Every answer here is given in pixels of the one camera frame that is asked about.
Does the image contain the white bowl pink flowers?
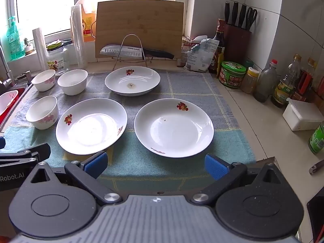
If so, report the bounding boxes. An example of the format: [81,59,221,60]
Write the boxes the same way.
[26,96,59,130]
[31,69,56,92]

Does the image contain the bamboo cutting board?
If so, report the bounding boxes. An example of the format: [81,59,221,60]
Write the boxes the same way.
[91,0,184,61]

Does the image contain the yellow lidded spice jar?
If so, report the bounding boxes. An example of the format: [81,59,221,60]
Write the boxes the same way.
[240,67,260,94]

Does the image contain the glass jar yellow label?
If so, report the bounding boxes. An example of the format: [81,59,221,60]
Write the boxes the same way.
[46,46,70,75]

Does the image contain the white plastic container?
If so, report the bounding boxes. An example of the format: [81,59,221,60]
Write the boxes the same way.
[282,99,324,131]

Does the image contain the metal faucet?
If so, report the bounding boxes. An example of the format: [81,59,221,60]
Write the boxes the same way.
[0,46,14,87]

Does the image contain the white plastic bag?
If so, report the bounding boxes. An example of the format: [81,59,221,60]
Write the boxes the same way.
[183,38,220,72]

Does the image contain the small potted plant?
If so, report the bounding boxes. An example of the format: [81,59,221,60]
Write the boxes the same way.
[23,38,34,55]

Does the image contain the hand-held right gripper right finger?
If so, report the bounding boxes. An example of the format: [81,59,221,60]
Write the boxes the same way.
[190,154,282,206]

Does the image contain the metal utensil handle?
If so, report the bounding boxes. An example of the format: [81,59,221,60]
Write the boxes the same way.
[309,159,324,175]

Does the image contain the black kitchen scissors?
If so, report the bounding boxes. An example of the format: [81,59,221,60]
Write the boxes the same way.
[246,7,258,31]

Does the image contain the stained white fruit-print plate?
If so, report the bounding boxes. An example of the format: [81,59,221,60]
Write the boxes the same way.
[105,66,161,97]

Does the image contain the orange cooking wine jug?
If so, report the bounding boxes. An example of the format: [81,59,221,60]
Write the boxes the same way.
[73,0,98,42]

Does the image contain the dark soy sauce bottle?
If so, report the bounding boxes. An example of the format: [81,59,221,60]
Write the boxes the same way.
[209,18,226,76]

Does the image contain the window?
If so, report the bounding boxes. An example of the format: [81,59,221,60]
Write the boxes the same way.
[0,0,196,43]

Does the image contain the green can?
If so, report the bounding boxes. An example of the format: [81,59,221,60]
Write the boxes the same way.
[308,121,324,155]

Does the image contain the white ceramic bowl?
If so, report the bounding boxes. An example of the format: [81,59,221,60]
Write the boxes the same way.
[57,69,88,96]

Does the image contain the grey and teal checked towel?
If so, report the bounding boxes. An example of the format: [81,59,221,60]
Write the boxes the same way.
[0,69,257,193]

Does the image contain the green dish soap bottle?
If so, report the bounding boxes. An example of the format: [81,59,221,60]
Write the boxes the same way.
[5,16,26,60]

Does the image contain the black handled kitchen knife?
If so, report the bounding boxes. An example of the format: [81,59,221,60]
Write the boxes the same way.
[99,44,175,60]

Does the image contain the white plastic colander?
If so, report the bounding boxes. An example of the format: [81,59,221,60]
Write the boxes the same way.
[0,91,19,115]

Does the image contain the cooking oil bottle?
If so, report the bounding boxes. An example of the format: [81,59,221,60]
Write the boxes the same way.
[271,54,302,108]

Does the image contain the clear bottle red cap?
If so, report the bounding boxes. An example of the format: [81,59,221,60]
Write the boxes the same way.
[254,59,277,103]

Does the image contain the red and white bag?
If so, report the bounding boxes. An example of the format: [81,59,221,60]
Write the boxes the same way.
[180,36,200,67]

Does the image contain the steel sink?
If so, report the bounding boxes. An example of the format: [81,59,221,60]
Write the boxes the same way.
[0,82,34,132]

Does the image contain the dark red knife block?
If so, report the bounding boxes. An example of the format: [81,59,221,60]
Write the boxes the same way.
[224,23,252,64]

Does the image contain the clear plastic wrap roll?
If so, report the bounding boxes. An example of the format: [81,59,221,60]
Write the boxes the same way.
[32,28,48,71]
[70,5,88,69]

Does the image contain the steel soap pump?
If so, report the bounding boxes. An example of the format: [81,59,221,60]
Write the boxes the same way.
[16,70,32,81]

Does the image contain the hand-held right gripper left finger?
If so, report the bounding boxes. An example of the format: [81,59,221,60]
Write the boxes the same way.
[30,151,122,206]

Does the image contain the green jar lid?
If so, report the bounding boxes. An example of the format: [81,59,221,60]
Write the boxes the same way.
[46,40,64,50]

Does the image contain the metal wire rack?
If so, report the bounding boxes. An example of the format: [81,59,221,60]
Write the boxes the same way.
[111,34,152,66]

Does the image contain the red white sink colander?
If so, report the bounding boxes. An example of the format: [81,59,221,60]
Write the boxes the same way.
[0,87,26,124]

